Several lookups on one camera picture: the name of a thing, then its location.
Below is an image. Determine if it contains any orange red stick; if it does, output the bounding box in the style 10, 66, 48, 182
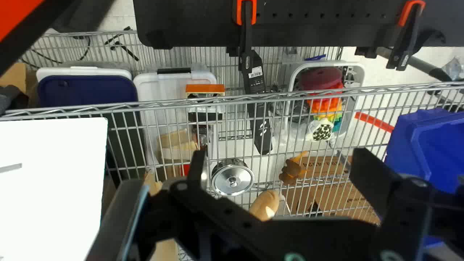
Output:
354, 111, 396, 134

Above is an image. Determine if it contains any white plastic container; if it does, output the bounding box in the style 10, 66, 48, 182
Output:
132, 67, 219, 181

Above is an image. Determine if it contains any black perforated breadboard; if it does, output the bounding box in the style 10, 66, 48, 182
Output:
132, 0, 432, 51

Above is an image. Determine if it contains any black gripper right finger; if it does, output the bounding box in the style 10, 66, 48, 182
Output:
348, 147, 406, 230

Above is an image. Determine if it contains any black clamp with orange handle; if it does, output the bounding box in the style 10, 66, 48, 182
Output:
355, 0, 429, 73
226, 0, 275, 157

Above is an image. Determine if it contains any brown cardboard box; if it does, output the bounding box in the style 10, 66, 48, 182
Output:
284, 154, 383, 227

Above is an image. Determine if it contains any container with dark blue lid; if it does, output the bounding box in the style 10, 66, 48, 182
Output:
36, 66, 146, 182

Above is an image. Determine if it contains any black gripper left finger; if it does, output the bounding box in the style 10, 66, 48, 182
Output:
187, 147, 210, 195

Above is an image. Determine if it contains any tan wooden toy bread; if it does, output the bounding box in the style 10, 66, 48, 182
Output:
248, 189, 283, 224

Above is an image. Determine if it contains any blue plastic storage bin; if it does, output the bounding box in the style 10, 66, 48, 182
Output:
384, 108, 464, 196

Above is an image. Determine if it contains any orange stacking toy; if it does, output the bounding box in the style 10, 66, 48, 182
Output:
307, 95, 345, 117

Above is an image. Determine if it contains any metal wire shelf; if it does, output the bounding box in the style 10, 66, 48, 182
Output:
0, 30, 464, 230

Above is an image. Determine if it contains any white bin with toys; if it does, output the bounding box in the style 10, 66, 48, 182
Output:
288, 62, 367, 147

